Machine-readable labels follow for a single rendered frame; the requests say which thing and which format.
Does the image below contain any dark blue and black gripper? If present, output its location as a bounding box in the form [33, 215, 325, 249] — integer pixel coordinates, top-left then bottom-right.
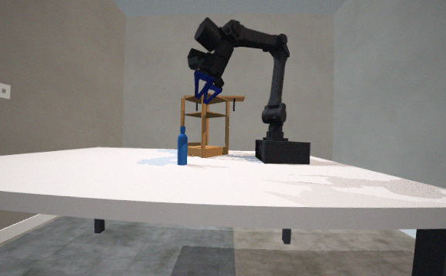
[194, 54, 227, 104]

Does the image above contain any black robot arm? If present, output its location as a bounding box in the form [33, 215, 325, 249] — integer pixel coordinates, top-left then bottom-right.
[187, 18, 290, 141]

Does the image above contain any blue bottle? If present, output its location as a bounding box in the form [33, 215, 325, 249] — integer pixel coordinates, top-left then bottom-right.
[177, 126, 188, 166]

